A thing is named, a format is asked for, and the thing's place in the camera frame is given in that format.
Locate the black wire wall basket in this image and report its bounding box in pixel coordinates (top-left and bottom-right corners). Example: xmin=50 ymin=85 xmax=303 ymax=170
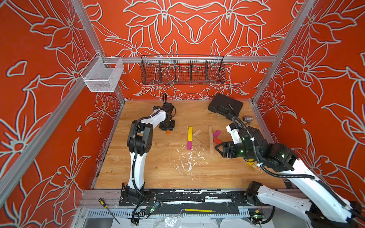
xmin=140 ymin=54 xmax=226 ymax=86

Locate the magenta block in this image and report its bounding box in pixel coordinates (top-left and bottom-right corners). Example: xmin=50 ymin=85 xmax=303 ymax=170
xmin=187 ymin=141 xmax=193 ymax=150
xmin=213 ymin=130 xmax=221 ymax=138

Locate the small silver metal fitting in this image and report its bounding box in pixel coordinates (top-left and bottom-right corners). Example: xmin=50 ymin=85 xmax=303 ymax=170
xmin=242 ymin=116 xmax=254 ymax=125

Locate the red building block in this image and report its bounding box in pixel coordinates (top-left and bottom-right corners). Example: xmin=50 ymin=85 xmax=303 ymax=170
xmin=213 ymin=138 xmax=222 ymax=145

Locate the black plastic tool case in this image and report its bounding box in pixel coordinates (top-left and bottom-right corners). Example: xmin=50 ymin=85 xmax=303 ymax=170
xmin=208 ymin=94 xmax=243 ymax=121

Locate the screwdriver yellow black handle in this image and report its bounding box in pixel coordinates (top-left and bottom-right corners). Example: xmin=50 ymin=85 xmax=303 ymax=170
xmin=98 ymin=198 xmax=120 ymax=225

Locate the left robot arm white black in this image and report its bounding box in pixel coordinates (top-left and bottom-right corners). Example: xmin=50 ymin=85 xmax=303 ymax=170
xmin=122 ymin=93 xmax=176 ymax=225

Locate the white mesh wall basket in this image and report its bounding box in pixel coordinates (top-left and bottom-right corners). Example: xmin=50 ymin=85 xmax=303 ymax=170
xmin=81 ymin=52 xmax=125 ymax=92

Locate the printed natural wood block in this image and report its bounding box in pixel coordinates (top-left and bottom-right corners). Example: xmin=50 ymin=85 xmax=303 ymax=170
xmin=252 ymin=164 xmax=263 ymax=173

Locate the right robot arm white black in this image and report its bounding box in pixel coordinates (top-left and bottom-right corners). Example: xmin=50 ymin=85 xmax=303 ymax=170
xmin=215 ymin=116 xmax=365 ymax=228

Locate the yellow pencil on rail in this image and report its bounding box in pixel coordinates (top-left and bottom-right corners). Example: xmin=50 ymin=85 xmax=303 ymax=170
xmin=183 ymin=209 xmax=215 ymax=213

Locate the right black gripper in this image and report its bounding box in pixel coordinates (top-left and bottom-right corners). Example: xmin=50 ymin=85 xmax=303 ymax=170
xmin=215 ymin=140 xmax=261 ymax=162

